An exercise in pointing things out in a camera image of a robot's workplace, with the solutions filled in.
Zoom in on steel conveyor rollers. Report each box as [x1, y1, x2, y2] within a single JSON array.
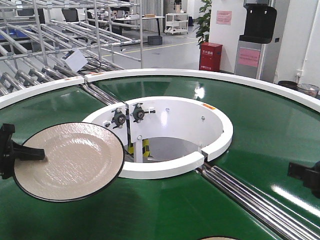
[[81, 83, 121, 106], [196, 165, 320, 240]]

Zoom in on white inner conveyor ring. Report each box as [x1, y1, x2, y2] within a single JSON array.
[[82, 96, 234, 180]]

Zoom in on white outer conveyor rim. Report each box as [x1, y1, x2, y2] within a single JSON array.
[[0, 68, 320, 112]]

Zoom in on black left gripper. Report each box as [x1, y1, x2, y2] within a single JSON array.
[[0, 123, 45, 180]]

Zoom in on left black bearing block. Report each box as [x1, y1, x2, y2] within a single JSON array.
[[111, 108, 126, 129]]

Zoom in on black waste bin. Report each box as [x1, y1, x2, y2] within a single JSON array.
[[277, 80, 298, 91]]

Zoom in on white rolling cart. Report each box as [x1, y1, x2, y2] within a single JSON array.
[[164, 13, 189, 35]]

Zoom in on office desk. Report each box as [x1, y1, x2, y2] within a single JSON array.
[[113, 15, 166, 37]]

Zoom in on black water dispenser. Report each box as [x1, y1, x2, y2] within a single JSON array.
[[234, 0, 277, 79]]

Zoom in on black floor crate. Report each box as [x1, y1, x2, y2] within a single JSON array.
[[147, 35, 163, 46]]

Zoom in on green circular conveyor belt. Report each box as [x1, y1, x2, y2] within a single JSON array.
[[0, 76, 320, 240]]

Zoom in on black bearing block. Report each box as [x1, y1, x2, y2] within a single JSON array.
[[111, 108, 126, 129], [132, 103, 145, 123]]

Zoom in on steel conveyor rollers near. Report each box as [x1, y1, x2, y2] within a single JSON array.
[[196, 165, 320, 240]]

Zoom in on wire mesh waste basket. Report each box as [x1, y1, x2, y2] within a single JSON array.
[[297, 83, 320, 98]]

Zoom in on green potted plant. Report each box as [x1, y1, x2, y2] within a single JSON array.
[[194, 0, 212, 46]]

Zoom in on pink wall notice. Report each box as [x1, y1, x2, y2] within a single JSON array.
[[216, 10, 232, 26]]

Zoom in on white control box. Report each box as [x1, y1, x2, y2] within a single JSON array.
[[61, 48, 88, 72]]

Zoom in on steel conveyor rollers far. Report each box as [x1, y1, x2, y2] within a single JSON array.
[[81, 83, 121, 106]]

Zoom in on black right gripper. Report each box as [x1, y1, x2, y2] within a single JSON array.
[[287, 161, 320, 198]]

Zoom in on beige plate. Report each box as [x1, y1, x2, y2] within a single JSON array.
[[13, 122, 125, 202], [198, 235, 238, 240]]

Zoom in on metal roller rack shelf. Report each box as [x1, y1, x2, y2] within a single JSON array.
[[0, 0, 142, 96]]

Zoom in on red fire extinguisher cabinet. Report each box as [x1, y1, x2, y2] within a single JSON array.
[[199, 42, 223, 72]]

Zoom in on right black bearing block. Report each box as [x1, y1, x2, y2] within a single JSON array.
[[132, 103, 145, 123]]

